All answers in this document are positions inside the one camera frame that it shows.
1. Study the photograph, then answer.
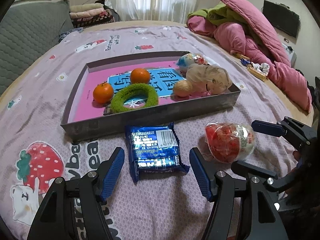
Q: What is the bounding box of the red white egg snack pack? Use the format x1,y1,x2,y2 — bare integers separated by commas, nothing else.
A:
205,122,255,163

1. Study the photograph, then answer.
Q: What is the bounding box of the blue biscuit packet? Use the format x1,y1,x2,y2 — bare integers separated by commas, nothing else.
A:
125,122,190,184

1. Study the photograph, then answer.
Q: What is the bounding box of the translucent bag with plush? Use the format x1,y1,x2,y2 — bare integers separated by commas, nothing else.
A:
186,64,233,95

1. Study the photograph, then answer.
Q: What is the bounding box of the green fuzzy ring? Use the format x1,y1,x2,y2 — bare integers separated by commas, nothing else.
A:
109,83,160,114

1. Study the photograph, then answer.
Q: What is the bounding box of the orange tangerine with stem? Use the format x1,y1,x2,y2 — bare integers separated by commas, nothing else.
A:
93,82,114,105

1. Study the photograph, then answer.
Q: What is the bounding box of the tan walnut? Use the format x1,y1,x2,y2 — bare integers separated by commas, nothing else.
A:
173,80,193,98

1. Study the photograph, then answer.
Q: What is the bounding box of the orange tangerine plain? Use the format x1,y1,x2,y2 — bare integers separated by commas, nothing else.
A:
130,68,151,84

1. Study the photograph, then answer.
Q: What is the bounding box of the egg shaped snack pack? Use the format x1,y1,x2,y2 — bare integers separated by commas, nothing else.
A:
176,53,207,72

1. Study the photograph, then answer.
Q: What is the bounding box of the strawberry print bed sheet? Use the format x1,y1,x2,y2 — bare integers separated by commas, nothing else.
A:
1,26,290,239

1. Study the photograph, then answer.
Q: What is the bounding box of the small clutter beside duvet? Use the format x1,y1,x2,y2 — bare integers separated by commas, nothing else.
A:
234,53,270,81

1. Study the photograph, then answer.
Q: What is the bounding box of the grey cardboard box tray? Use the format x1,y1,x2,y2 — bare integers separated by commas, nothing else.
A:
61,51,240,141

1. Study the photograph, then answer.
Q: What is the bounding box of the pink quilted duvet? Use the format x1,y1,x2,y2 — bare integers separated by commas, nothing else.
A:
187,0,312,113

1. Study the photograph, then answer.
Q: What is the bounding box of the black television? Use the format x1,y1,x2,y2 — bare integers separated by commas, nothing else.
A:
262,0,300,38

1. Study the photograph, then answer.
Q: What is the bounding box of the green blanket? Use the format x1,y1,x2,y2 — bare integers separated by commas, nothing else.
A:
188,2,247,26

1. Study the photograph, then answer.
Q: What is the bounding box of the pink blue picture book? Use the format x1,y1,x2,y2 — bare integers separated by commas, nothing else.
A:
72,60,211,123

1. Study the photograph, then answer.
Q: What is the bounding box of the grey quilted headboard cushion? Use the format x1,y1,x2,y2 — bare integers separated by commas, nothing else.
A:
1,0,73,93

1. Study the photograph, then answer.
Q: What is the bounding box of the stack of folded blankets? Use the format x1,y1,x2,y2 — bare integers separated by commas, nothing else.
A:
69,3,119,28

